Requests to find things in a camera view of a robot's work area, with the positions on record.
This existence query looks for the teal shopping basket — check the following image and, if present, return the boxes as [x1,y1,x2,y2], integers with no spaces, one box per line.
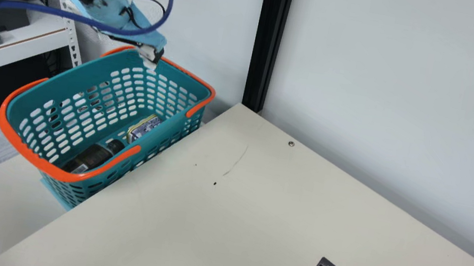
[0,26,221,231]

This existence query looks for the rectangular tin with blue label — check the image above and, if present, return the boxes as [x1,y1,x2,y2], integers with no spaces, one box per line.
[125,110,164,148]

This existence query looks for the white metal shelf rack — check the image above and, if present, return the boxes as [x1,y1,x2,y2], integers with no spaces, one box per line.
[0,0,94,151]

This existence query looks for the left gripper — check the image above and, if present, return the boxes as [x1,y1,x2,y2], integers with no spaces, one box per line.
[49,0,174,74]

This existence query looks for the black post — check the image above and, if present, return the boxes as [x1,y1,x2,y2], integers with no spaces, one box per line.
[241,0,296,116]

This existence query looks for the dark coffee bottle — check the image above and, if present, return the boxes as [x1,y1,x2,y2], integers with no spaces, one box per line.
[60,131,128,182]

